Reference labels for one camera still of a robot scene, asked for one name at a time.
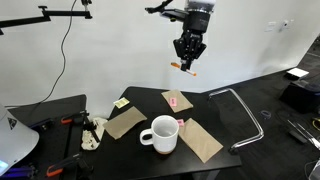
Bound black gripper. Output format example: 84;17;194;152
172;29;208;72

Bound orange white marker pen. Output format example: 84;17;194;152
170;62;198;77

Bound brown paper napkin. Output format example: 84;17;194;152
161;89;194;114
103;106;148;141
178;117;224;164

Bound white mug cork base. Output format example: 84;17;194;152
139;114;180;155

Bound white flat box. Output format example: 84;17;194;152
284;67;310;81

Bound black box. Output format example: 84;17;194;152
279;78;320;114

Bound white crumpled cloth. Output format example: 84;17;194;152
80;116;108;152

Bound orange black bar clamp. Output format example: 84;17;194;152
60;111;101;144
45;152;94;178

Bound metal rods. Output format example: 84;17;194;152
287;119;320;151

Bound black blue clamp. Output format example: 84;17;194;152
28;118;54;132

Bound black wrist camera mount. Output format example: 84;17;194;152
145;0;189;24

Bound chrome bent tube frame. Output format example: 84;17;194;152
208;88;265;153

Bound white wall outlet plate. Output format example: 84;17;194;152
265;21;278;33

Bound white wall device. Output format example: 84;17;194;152
279;19;295;33

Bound black hanging cable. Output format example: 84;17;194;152
4;0;78;109

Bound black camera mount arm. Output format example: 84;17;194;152
0;0;93;36

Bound yellow cable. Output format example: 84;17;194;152
311;117;320;132

